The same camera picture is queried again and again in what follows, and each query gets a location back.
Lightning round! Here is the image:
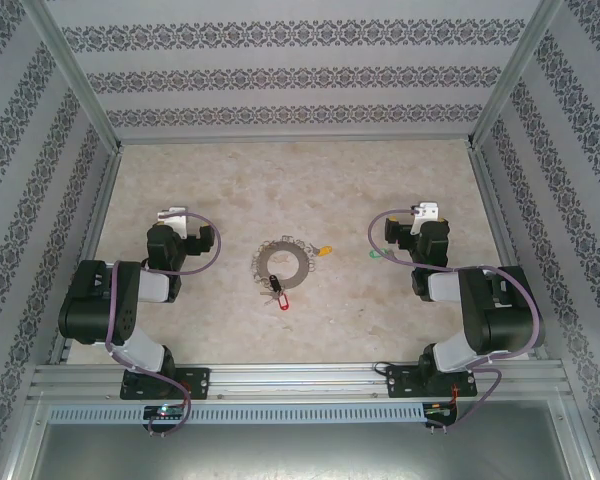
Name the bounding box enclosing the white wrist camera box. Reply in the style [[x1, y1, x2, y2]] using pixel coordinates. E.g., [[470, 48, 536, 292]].
[[157, 204, 189, 240], [410, 201, 440, 236]]

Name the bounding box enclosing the aluminium frame side rail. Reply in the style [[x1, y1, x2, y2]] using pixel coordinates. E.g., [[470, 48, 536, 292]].
[[467, 142, 551, 361], [49, 144, 124, 366]]

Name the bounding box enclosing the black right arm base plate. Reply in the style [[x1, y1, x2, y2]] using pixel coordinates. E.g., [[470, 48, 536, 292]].
[[385, 364, 479, 400]]

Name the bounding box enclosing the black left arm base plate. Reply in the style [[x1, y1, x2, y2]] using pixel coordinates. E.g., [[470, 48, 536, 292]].
[[121, 367, 211, 401]]

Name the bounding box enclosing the slotted grey cable duct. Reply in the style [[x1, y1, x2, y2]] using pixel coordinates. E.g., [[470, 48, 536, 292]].
[[47, 403, 426, 425]]

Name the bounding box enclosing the aluminium frame bottom rail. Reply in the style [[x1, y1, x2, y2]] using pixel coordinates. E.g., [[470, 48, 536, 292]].
[[117, 133, 474, 147]]

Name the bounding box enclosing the aluminium frame post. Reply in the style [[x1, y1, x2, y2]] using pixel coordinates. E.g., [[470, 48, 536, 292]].
[[467, 0, 569, 149], [22, 0, 124, 151]]

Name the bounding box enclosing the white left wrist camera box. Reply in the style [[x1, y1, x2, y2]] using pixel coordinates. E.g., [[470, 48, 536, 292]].
[[157, 204, 189, 240]]

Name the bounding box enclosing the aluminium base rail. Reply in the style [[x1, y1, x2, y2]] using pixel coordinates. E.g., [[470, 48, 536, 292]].
[[29, 363, 566, 401]]

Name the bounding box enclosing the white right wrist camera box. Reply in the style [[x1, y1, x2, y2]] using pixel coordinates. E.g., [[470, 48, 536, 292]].
[[410, 201, 440, 236]]

